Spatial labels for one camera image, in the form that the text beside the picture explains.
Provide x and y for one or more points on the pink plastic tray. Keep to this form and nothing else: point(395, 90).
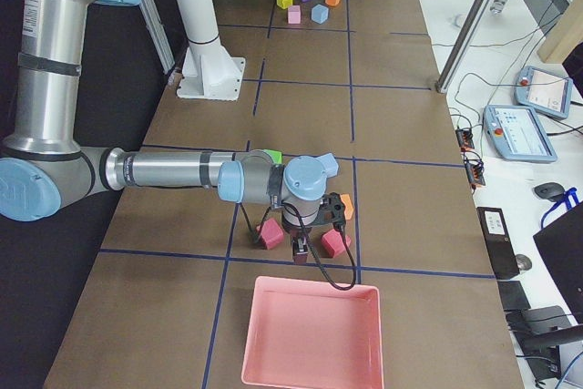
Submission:
point(307, 334)

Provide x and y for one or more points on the red foam block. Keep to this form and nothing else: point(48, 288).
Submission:
point(271, 233)
point(334, 243)

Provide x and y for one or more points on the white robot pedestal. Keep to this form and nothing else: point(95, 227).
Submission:
point(209, 71)

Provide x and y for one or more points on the orange foam block near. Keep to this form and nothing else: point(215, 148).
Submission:
point(348, 206)

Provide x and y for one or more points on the black box with label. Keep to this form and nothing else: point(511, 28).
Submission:
point(498, 243)

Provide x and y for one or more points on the green foam block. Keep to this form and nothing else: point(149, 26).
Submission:
point(275, 156)

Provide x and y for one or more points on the teach pendant near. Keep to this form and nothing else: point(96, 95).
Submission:
point(516, 134)

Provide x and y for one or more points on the black computer mouse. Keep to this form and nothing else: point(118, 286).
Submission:
point(551, 191)

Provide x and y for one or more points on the teach pendant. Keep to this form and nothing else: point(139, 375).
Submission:
point(545, 92)
point(516, 134)

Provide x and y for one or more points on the teach pendant far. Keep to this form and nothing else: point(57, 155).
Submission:
point(545, 92)

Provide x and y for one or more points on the red foam block right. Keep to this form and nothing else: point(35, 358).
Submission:
point(334, 243)

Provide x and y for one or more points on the pink foam block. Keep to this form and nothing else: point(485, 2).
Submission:
point(294, 15)

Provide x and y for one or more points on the red foam block left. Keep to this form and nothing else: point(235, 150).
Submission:
point(271, 233)

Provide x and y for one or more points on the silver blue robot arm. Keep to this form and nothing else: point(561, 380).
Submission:
point(44, 170)

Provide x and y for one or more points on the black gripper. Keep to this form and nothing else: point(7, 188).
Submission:
point(298, 230)

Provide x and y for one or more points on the light blue foam block far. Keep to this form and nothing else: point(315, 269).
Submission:
point(320, 14)

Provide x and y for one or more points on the aluminium frame post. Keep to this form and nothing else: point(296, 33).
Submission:
point(462, 43)

